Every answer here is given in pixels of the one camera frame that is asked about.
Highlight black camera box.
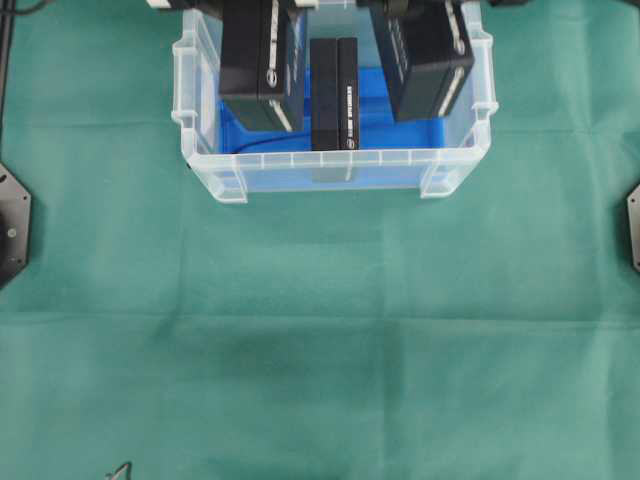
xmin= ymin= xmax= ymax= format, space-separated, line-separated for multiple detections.
xmin=310 ymin=37 xmax=360 ymax=151
xmin=219 ymin=0 xmax=307 ymax=132
xmin=368 ymin=1 xmax=474 ymax=122

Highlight blue foam case insert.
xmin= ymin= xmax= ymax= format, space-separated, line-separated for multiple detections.
xmin=218 ymin=68 xmax=445 ymax=192

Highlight clear plastic storage case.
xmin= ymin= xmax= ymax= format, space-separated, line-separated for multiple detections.
xmin=156 ymin=1 xmax=498 ymax=203

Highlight green table cloth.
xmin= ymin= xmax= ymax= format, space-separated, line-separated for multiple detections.
xmin=1 ymin=1 xmax=639 ymax=479

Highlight small metal clip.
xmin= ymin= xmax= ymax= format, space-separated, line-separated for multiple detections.
xmin=104 ymin=462 xmax=133 ymax=480

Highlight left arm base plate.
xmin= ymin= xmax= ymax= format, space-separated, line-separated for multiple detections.
xmin=0 ymin=165 xmax=31 ymax=288

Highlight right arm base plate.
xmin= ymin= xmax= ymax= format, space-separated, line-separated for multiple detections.
xmin=626 ymin=184 xmax=640 ymax=272

